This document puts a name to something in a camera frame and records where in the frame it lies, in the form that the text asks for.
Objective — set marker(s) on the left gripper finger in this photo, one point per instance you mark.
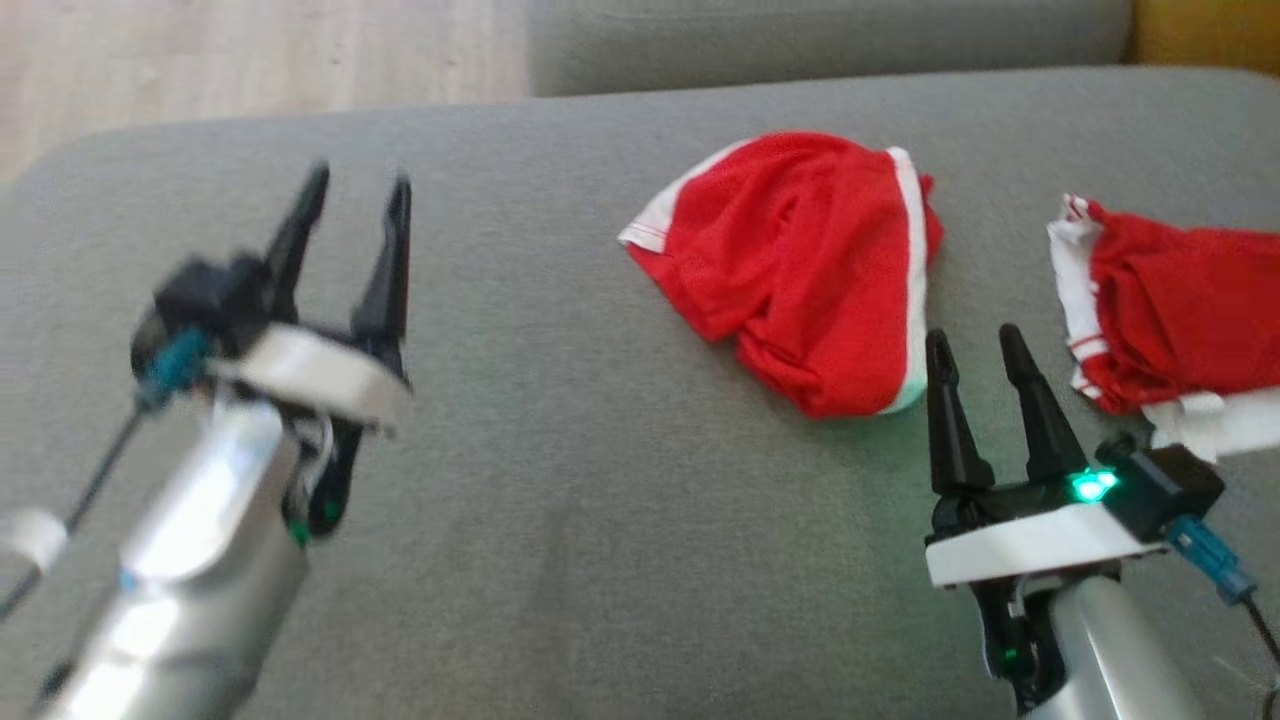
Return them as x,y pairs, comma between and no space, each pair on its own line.
385,280
297,240

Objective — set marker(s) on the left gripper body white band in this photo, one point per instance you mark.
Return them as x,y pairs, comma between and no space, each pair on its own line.
320,375

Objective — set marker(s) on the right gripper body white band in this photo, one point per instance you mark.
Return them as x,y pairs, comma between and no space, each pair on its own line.
1020,540

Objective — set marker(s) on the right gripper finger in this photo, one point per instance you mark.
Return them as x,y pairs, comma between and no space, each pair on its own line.
955,440
1045,430

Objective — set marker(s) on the red white basketball jersey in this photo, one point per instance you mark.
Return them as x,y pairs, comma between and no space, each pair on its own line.
1190,310

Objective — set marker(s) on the red Bulls 23 shorts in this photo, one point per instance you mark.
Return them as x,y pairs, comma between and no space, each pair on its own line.
800,270

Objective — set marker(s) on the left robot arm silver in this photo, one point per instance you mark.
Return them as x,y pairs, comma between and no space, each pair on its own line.
190,580

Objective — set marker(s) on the grey sofa seat cushion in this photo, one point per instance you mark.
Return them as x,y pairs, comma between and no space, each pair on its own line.
600,500

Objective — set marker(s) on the white tape tab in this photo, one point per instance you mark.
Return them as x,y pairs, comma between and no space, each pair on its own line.
35,540

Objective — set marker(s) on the grey sofa back cushion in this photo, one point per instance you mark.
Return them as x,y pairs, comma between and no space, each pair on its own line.
830,45

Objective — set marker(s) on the yellow object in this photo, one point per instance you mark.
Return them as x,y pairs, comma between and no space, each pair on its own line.
1210,35

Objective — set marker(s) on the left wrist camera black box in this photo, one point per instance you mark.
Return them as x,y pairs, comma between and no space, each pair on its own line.
210,300

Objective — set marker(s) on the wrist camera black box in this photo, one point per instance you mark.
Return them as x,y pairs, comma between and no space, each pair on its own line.
1165,490
210,300

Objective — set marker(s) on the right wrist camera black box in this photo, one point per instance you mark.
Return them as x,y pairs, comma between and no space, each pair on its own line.
1165,490

